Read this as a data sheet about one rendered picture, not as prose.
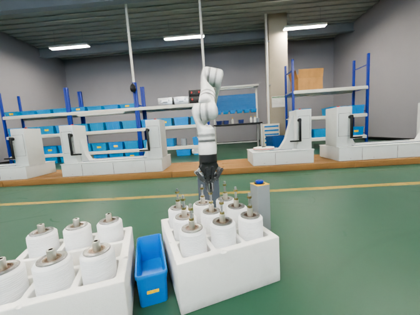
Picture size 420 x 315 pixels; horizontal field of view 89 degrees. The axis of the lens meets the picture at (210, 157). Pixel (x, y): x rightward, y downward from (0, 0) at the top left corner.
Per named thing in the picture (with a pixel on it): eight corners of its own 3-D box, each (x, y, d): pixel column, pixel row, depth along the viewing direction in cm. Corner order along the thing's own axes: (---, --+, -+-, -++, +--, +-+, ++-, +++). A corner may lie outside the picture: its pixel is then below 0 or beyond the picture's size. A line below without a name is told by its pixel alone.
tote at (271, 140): (265, 150, 563) (265, 135, 559) (280, 149, 565) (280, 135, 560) (272, 152, 514) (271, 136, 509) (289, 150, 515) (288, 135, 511)
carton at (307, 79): (287, 94, 582) (287, 75, 576) (313, 92, 583) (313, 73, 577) (295, 90, 528) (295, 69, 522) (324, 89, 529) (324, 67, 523)
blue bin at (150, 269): (139, 261, 101) (136, 237, 99) (162, 255, 104) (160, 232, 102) (137, 310, 72) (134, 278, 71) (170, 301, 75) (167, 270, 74)
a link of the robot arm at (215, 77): (225, 65, 107) (216, 104, 128) (206, 62, 106) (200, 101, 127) (224, 76, 102) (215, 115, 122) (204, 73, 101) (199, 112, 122)
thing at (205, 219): (201, 247, 97) (198, 209, 94) (221, 243, 99) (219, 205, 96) (205, 259, 87) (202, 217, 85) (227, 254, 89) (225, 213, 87)
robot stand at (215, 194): (202, 212, 157) (199, 172, 153) (220, 211, 156) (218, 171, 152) (200, 220, 143) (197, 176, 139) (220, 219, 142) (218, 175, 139)
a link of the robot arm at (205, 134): (192, 142, 84) (214, 141, 83) (189, 102, 83) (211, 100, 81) (195, 141, 91) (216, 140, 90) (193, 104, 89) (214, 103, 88)
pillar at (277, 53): (267, 144, 749) (264, 23, 700) (284, 143, 747) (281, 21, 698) (271, 145, 694) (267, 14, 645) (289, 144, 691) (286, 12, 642)
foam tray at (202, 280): (164, 254, 105) (160, 219, 103) (234, 236, 118) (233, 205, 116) (181, 316, 69) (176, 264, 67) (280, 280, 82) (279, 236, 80)
